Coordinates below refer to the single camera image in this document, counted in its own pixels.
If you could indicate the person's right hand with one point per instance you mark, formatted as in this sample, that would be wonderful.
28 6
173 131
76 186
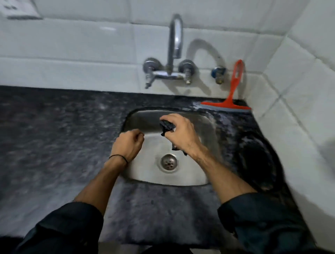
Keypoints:
183 133

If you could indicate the person's left hand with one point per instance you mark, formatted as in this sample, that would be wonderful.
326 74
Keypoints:
127 146

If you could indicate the person's right thumb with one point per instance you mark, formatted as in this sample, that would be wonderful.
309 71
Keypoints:
171 133

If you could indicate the person's left fingers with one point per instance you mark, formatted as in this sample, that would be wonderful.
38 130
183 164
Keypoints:
137 134

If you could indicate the black cloth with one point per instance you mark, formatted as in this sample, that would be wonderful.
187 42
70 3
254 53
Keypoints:
167 127

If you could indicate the person's left forearm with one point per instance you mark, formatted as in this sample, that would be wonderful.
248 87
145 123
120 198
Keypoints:
100 183

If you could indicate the person's right forearm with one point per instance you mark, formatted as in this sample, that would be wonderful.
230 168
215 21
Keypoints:
222 178

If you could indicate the stainless steel sink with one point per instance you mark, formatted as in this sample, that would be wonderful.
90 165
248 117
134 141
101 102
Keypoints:
170 149

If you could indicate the black wrist band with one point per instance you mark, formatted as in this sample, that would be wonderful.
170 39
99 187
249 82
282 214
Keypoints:
119 157

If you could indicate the metal sink drain strainer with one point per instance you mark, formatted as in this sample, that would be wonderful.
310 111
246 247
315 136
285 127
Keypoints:
168 162

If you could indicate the red squeegee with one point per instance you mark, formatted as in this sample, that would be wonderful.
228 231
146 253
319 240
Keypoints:
230 96

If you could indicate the chrome wall faucet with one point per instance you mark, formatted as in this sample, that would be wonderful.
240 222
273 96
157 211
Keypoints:
172 57

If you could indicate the small wall tap valve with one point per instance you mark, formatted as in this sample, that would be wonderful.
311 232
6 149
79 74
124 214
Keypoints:
218 73

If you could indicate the white wall switch plate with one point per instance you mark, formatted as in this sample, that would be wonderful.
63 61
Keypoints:
17 9

